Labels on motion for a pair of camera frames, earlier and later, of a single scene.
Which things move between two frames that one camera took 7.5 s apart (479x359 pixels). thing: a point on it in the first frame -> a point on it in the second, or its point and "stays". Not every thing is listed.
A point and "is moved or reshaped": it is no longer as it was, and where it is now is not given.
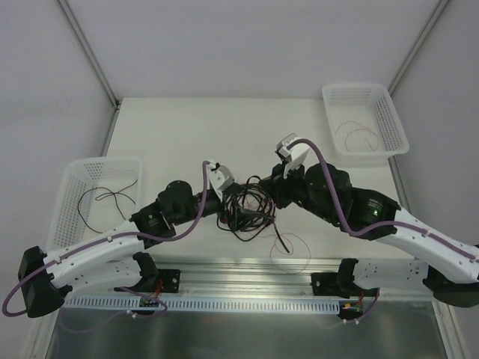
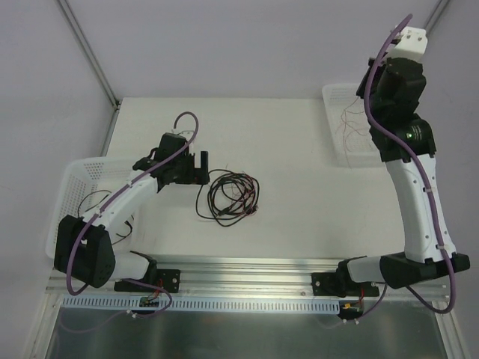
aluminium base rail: [254, 279] stays
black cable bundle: [249, 208] is moved or reshaped
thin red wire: [369, 129] -> [345, 139]
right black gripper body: [277, 188] -> [374, 62]
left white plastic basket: [96, 196] stays
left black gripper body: [226, 200] -> [191, 169]
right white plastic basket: [365, 126] stays
